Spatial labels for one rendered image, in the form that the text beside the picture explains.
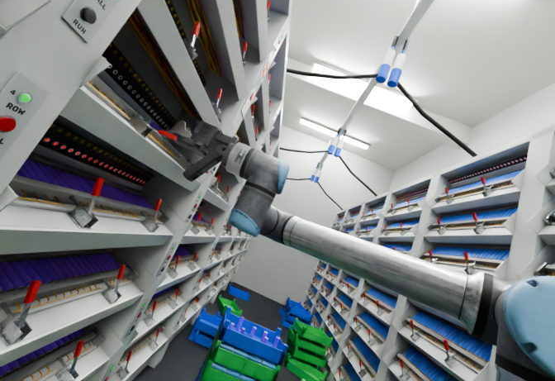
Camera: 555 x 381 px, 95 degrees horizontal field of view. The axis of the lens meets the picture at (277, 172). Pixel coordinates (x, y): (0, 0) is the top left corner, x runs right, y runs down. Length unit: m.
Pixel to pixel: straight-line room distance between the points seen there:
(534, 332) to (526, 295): 0.04
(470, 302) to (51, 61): 0.72
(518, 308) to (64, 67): 0.63
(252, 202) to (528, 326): 0.51
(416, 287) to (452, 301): 0.06
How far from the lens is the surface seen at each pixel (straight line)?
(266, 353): 1.35
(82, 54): 0.44
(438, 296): 0.62
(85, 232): 0.58
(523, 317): 0.46
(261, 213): 0.66
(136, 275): 1.00
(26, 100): 0.40
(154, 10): 0.53
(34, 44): 0.40
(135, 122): 0.59
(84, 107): 0.47
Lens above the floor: 0.87
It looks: 14 degrees up
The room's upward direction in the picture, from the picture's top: 24 degrees clockwise
